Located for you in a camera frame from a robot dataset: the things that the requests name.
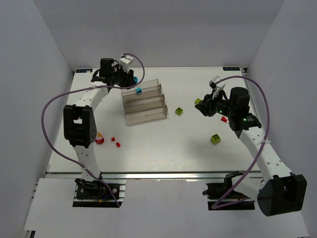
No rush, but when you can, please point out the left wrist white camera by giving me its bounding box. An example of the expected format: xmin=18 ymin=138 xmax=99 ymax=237
xmin=118 ymin=55 xmax=134 ymax=72

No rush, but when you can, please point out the purple cable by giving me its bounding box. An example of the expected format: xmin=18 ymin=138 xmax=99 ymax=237
xmin=42 ymin=52 xmax=146 ymax=208
xmin=212 ymin=75 xmax=270 ymax=210

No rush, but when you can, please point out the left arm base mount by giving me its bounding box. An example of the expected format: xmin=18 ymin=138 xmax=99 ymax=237
xmin=72 ymin=178 xmax=125 ymax=208

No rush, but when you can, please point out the left blue table label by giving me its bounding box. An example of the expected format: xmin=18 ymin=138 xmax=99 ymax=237
xmin=75 ymin=68 xmax=93 ymax=73

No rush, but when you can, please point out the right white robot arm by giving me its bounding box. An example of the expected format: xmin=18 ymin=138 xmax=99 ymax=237
xmin=195 ymin=87 xmax=307 ymax=217

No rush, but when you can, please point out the clear tiered acrylic container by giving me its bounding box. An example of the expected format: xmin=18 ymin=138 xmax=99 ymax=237
xmin=121 ymin=79 xmax=168 ymax=125

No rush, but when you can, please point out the right blue table label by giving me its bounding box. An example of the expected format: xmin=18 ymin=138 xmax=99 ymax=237
xmin=222 ymin=66 xmax=240 ymax=71

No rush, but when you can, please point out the green lego brick near right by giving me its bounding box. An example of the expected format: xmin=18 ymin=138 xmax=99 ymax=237
xmin=210 ymin=134 xmax=221 ymax=144

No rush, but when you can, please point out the red round lego piece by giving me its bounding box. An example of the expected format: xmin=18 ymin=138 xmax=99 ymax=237
xmin=95 ymin=132 xmax=105 ymax=144

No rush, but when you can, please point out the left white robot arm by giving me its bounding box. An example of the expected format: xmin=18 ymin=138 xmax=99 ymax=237
xmin=63 ymin=55 xmax=137 ymax=180

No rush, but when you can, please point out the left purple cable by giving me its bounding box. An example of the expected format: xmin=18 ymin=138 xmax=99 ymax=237
xmin=42 ymin=52 xmax=146 ymax=208

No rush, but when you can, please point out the wrist white camera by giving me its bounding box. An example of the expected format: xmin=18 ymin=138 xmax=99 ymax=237
xmin=118 ymin=55 xmax=134 ymax=72
xmin=209 ymin=75 xmax=226 ymax=100

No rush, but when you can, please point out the blue table label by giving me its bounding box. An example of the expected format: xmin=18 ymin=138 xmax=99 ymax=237
xmin=75 ymin=68 xmax=93 ymax=73
xmin=222 ymin=66 xmax=240 ymax=71

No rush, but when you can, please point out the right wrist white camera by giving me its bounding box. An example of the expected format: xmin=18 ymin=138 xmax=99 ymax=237
xmin=209 ymin=75 xmax=226 ymax=100

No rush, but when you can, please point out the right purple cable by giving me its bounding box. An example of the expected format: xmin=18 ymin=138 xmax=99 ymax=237
xmin=212 ymin=75 xmax=270 ymax=210

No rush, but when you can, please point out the green 2x2 lego brick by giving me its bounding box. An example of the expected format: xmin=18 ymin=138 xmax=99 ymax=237
xmin=175 ymin=107 xmax=184 ymax=116

